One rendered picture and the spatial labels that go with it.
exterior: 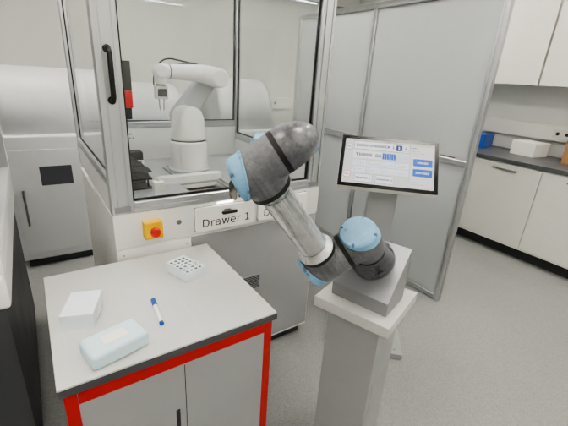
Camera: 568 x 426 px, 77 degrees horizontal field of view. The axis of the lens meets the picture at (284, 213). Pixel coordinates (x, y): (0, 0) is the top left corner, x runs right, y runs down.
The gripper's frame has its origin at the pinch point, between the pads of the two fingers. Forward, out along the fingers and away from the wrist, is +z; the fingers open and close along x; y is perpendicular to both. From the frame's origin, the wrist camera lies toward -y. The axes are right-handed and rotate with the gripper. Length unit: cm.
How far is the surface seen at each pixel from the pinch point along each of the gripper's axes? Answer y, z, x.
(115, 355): 54, -11, -58
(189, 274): 29.3, 4.9, -28.0
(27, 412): 47, 48, -83
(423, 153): 2, -20, 104
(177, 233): 3.4, 18.9, -23.4
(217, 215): 0.9, 13.0, -5.3
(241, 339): 59, -4, -22
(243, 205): -0.8, 11.2, 7.8
